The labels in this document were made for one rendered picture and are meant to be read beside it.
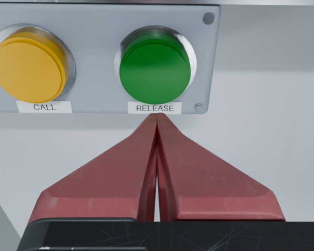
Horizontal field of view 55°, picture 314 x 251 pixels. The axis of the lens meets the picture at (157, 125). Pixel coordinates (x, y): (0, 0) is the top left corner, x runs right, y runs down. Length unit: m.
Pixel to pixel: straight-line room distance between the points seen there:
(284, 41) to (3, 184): 0.36
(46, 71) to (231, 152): 0.24
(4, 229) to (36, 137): 1.81
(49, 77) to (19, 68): 0.02
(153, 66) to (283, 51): 0.17
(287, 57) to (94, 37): 0.19
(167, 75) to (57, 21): 0.07
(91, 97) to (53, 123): 0.15
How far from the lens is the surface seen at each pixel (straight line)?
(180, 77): 0.17
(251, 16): 0.29
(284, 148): 0.38
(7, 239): 2.24
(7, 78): 0.19
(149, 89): 0.17
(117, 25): 0.17
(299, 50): 0.31
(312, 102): 0.35
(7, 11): 0.19
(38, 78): 0.18
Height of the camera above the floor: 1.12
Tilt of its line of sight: 54 degrees down
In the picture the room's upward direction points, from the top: 180 degrees clockwise
